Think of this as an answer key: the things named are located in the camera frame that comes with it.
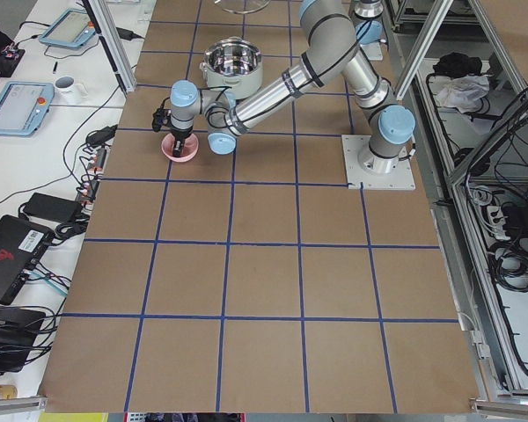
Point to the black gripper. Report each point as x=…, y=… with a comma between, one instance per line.
x=181, y=132

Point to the glass pot lid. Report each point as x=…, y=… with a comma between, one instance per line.
x=241, y=7

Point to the white steel cooking pot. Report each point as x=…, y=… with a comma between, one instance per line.
x=235, y=63

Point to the pink bowl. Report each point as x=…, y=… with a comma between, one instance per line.
x=167, y=143

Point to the power strip red switches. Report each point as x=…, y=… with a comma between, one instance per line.
x=93, y=161

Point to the black power adapter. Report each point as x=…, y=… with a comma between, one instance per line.
x=125, y=34

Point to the white mug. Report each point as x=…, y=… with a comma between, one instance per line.
x=73, y=92

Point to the black power brick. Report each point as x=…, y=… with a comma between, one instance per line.
x=51, y=208

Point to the far blue teach pendant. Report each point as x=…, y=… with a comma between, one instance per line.
x=71, y=30

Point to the blue teach pendant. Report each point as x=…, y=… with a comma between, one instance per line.
x=23, y=107
x=71, y=30

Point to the near blue teach pendant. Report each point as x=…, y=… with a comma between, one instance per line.
x=23, y=107

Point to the black laptop red logo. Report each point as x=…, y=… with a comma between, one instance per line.
x=22, y=244

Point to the black cloth bundle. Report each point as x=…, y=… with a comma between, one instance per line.
x=457, y=65

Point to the white crumpled cloth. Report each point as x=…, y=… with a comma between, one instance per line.
x=464, y=94

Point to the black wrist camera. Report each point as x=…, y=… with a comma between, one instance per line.
x=160, y=119

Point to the aluminium frame post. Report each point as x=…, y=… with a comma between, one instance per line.
x=105, y=28

